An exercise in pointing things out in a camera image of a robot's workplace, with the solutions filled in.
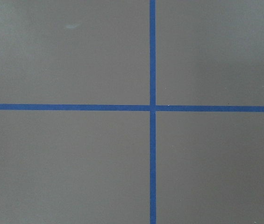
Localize blue tape grid lines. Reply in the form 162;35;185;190
0;0;264;224

